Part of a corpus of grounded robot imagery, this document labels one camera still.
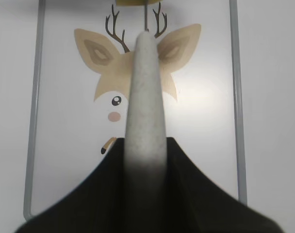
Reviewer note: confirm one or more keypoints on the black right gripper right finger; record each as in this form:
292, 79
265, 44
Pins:
195, 204

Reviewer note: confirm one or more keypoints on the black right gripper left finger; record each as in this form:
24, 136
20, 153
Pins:
95, 206

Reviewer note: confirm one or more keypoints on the yellow banana stem piece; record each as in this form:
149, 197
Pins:
135, 2

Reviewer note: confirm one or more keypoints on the white deer cutting board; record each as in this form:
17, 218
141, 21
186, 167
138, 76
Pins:
111, 69

